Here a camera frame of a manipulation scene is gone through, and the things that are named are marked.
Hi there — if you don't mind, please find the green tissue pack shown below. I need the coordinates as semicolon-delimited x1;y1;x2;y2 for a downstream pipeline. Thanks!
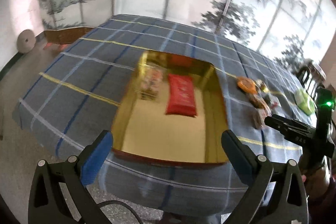
294;88;316;116

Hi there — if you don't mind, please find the round grey disc object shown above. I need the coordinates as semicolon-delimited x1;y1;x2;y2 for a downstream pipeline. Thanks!
17;30;36;53

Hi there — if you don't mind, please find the person's right hand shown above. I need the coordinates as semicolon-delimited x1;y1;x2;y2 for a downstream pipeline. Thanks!
299;157;333;200

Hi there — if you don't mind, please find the orange snack packet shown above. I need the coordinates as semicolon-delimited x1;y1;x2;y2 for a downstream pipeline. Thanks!
236;77;258;94

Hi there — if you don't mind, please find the black cable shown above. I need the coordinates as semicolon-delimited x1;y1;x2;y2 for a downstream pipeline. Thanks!
97;199;145;224

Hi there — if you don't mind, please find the clear bag of nuts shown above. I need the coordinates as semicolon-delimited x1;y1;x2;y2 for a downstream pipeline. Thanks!
247;94;269;110

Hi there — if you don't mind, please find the black sesame bar red label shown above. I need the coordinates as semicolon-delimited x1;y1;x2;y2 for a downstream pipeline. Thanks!
264;93;281;109

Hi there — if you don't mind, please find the red snack packet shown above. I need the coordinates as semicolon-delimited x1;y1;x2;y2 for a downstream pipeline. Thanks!
166;74;197;117

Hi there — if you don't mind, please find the fried dough twist bag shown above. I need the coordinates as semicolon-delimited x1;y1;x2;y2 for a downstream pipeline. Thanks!
139;66;163;100

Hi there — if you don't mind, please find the pink white snack packet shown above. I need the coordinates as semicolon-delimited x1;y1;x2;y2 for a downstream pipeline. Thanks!
253;109;271;129

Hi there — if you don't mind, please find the small yellow snack packet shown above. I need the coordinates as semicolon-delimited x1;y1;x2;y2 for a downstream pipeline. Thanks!
256;79;269;93

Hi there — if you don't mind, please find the red gold toffee box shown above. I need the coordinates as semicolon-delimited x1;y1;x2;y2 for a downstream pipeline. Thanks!
112;51;228;166

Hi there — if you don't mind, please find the dark wooden chair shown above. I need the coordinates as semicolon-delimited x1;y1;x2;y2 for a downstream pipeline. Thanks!
295;59;326;98

